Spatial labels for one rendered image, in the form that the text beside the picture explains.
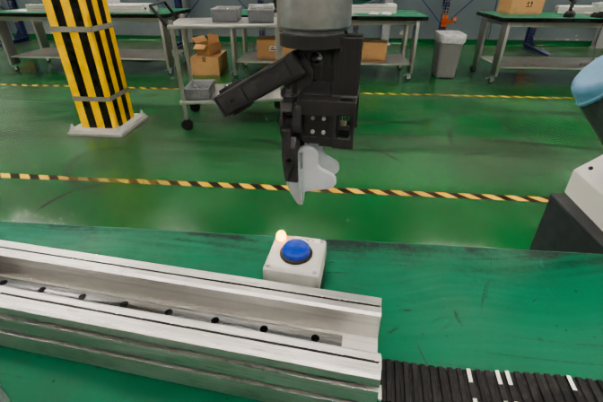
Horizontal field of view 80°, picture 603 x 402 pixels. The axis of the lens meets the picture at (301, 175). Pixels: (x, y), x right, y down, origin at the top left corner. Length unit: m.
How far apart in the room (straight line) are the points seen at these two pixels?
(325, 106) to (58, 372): 0.44
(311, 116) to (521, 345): 0.40
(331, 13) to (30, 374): 0.53
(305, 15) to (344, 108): 0.10
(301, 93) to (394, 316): 0.33
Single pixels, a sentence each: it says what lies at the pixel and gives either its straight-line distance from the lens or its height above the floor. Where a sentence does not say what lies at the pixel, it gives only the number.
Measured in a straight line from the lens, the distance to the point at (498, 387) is 0.50.
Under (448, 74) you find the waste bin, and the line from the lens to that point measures 5.30.
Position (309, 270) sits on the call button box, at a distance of 0.51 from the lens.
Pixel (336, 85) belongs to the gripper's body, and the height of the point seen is 1.09.
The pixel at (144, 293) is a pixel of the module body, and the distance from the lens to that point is 0.53.
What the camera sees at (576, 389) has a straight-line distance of 0.52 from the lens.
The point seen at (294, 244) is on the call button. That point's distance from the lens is 0.53.
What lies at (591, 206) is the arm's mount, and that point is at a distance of 0.90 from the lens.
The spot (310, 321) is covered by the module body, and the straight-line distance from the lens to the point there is 0.46.
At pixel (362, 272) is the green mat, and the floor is 0.78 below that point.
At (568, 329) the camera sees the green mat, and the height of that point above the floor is 0.78.
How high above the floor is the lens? 1.19
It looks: 29 degrees down
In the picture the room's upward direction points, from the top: straight up
